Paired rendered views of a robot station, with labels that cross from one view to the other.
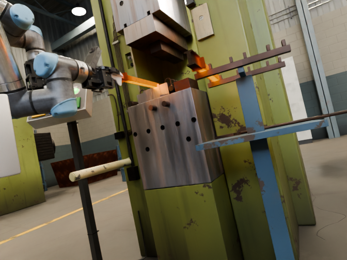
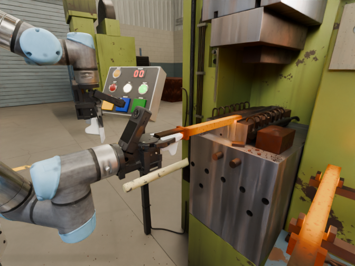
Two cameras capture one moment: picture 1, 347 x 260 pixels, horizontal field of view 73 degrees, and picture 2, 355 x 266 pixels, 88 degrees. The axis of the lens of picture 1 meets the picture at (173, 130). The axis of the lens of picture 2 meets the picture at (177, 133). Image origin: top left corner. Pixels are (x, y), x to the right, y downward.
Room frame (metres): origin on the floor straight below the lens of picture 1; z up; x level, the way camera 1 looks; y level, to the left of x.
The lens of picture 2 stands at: (0.49, -0.02, 1.19)
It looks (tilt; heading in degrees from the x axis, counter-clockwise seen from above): 19 degrees down; 22
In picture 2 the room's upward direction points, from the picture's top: straight up
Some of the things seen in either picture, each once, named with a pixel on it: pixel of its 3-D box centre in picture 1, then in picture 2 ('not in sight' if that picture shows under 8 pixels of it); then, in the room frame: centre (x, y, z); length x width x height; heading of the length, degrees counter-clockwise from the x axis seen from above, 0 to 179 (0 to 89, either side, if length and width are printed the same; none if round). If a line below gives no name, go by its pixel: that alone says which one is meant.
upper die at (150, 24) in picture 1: (158, 41); (261, 36); (1.42, -0.03, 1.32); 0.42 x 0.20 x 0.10; 152
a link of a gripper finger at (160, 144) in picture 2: (110, 71); (160, 142); (0.89, 0.19, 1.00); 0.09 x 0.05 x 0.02; 150
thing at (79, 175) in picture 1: (105, 168); (159, 173); (1.31, 0.42, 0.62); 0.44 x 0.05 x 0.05; 152
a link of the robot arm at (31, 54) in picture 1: (37, 58); (87, 77); (0.98, 0.51, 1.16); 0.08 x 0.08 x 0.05
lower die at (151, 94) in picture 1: (170, 97); (250, 119); (1.42, -0.03, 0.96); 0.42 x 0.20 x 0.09; 152
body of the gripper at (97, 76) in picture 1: (95, 77); (136, 154); (0.85, 0.24, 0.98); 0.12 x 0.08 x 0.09; 152
